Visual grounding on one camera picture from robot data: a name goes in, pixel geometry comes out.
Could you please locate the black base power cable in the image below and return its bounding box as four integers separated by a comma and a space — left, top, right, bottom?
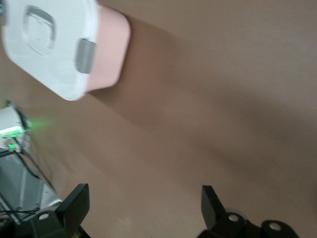
0, 148, 56, 193

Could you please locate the pink box with white lid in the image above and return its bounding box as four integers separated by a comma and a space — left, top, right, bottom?
0, 0, 131, 101

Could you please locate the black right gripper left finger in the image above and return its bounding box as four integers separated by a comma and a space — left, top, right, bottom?
14, 183, 90, 238

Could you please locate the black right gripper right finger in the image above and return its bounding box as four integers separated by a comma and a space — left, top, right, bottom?
197, 184, 303, 238

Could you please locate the grey equipment rack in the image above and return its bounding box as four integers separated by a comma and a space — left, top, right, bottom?
0, 151, 62, 221

